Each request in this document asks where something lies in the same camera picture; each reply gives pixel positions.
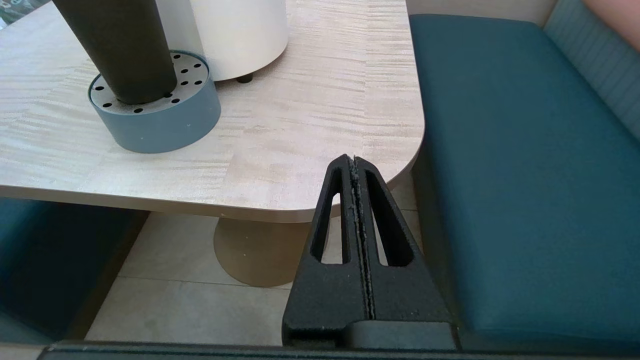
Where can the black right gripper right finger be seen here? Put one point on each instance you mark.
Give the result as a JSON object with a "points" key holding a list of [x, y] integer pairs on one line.
{"points": [[405, 292]]}

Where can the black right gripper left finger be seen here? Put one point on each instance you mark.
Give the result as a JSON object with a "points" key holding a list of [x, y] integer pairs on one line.
{"points": [[325, 295]]}

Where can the large tea beverage dispenser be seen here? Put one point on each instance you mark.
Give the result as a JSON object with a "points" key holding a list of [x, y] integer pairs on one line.
{"points": [[240, 35]]}

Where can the teal upholstered bench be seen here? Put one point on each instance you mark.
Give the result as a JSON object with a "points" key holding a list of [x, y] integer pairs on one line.
{"points": [[525, 175], [50, 260]]}

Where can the pink bolster cushion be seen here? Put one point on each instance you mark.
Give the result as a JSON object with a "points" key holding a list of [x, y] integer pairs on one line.
{"points": [[620, 17]]}

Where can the beige table pedestal base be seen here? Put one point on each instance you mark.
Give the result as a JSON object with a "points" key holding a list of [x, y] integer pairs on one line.
{"points": [[260, 255]]}

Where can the dark grey tall cup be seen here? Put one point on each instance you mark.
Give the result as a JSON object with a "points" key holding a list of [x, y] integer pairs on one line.
{"points": [[120, 50]]}

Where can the blue perforated drip tray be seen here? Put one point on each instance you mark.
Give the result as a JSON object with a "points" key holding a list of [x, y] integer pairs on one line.
{"points": [[165, 125]]}

